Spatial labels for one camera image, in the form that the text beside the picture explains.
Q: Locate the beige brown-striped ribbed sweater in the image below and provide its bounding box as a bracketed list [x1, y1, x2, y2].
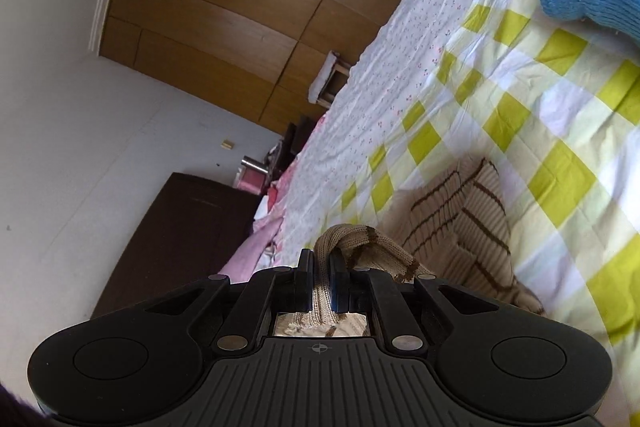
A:
[272, 156, 547, 339]

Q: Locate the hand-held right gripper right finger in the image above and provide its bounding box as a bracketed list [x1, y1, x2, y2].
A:
[330, 251, 505, 353]

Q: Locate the dark wooden nightstand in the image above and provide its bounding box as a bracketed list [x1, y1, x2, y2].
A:
[272, 117, 317, 178]

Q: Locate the dark brown headboard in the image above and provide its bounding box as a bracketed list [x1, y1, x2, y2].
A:
[91, 172, 262, 320]

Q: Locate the wooden wardrobe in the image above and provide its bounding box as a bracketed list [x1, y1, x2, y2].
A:
[99, 0, 412, 138]

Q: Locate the wooden stool with white cloth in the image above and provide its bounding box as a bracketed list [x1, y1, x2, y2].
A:
[307, 49, 354, 110]

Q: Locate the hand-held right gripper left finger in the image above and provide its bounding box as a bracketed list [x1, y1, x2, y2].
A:
[145, 249, 317, 354]

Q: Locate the pink storage box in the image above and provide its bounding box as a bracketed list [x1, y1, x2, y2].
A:
[237, 167, 267, 196]

